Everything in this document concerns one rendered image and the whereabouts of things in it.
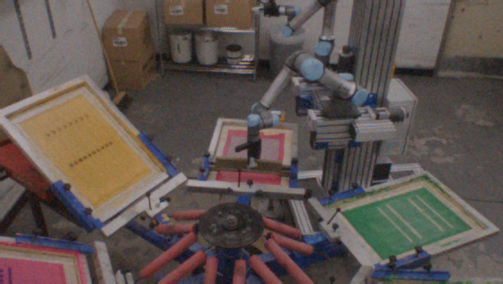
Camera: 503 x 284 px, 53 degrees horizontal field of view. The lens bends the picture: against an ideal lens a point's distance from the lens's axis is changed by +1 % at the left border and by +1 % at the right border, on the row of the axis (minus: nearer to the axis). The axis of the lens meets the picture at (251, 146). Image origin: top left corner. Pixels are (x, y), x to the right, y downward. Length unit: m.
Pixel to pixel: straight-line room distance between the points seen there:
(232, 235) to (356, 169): 1.82
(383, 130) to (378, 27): 0.65
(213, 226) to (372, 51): 1.69
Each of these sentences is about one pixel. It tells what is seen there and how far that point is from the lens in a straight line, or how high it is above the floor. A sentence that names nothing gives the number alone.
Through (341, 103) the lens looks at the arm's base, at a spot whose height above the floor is 1.32.
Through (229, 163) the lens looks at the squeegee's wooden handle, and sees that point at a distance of 3.02.
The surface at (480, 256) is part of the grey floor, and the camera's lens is 4.36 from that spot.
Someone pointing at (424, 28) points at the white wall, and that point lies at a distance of 6.74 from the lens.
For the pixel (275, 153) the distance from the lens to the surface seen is 3.33.
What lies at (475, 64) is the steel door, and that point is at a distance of 7.17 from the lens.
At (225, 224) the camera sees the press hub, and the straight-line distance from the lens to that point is 2.25.
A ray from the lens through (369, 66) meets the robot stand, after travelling 3.41.
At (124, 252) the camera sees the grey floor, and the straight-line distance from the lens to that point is 4.05.
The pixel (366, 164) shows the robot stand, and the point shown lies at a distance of 3.82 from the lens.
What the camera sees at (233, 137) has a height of 0.96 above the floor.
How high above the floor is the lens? 2.85
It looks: 34 degrees down
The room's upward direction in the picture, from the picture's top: 1 degrees clockwise
